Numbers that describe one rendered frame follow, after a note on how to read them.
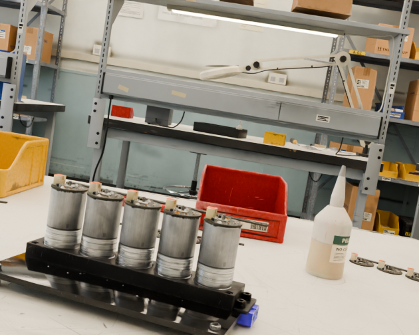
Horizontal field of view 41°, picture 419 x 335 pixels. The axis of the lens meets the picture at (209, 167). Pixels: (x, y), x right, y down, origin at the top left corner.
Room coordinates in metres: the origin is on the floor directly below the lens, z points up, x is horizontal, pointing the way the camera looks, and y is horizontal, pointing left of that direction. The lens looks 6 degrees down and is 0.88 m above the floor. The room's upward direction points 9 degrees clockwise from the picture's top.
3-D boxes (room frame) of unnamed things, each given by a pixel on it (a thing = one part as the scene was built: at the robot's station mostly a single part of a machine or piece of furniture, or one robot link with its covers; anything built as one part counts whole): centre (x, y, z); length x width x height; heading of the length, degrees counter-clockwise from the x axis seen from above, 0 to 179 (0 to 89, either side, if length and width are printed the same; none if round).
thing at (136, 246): (0.37, 0.04, 0.79); 0.02 x 0.02 x 0.05
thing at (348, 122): (2.61, -0.09, 0.90); 1.30 x 0.06 x 0.12; 87
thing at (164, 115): (2.78, 0.29, 0.80); 0.15 x 0.12 x 0.10; 178
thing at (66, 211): (0.38, 0.09, 0.79); 0.02 x 0.02 x 0.05
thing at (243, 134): (2.84, -0.02, 0.77); 0.24 x 0.16 x 0.04; 72
